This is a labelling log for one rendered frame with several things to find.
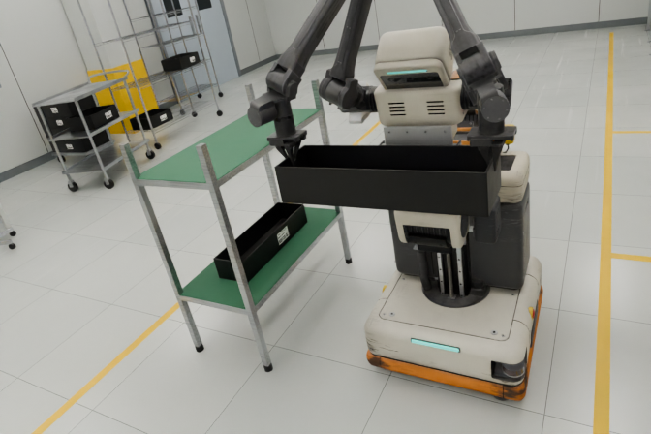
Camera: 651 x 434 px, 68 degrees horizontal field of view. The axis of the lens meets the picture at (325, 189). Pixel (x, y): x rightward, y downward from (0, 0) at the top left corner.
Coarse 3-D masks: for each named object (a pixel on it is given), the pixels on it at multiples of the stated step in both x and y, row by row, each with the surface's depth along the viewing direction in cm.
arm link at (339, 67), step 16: (352, 0) 139; (368, 0) 139; (352, 16) 140; (352, 32) 142; (352, 48) 144; (336, 64) 148; (352, 64) 148; (352, 80) 147; (320, 96) 155; (352, 96) 151
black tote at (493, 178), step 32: (288, 160) 140; (320, 160) 148; (352, 160) 142; (384, 160) 137; (416, 160) 133; (448, 160) 128; (480, 160) 124; (288, 192) 137; (320, 192) 131; (352, 192) 127; (384, 192) 122; (416, 192) 118; (448, 192) 114; (480, 192) 110
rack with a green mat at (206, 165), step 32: (224, 128) 248; (256, 128) 238; (320, 128) 254; (128, 160) 198; (192, 160) 210; (224, 160) 203; (256, 160) 203; (224, 224) 188; (320, 224) 264; (288, 256) 240; (192, 288) 230; (224, 288) 225; (256, 288) 220; (192, 320) 234; (256, 320) 209
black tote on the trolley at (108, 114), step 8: (88, 112) 510; (96, 112) 516; (104, 112) 490; (112, 112) 503; (72, 120) 479; (80, 120) 477; (88, 120) 475; (96, 120) 479; (104, 120) 490; (72, 128) 484; (80, 128) 481; (88, 128) 479; (96, 128) 479
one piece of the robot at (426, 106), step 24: (456, 72) 150; (384, 96) 153; (408, 96) 150; (432, 96) 146; (456, 96) 143; (384, 120) 158; (408, 120) 155; (432, 120) 151; (456, 120) 148; (408, 216) 166; (432, 216) 162; (456, 216) 159; (408, 240) 176; (456, 240) 163
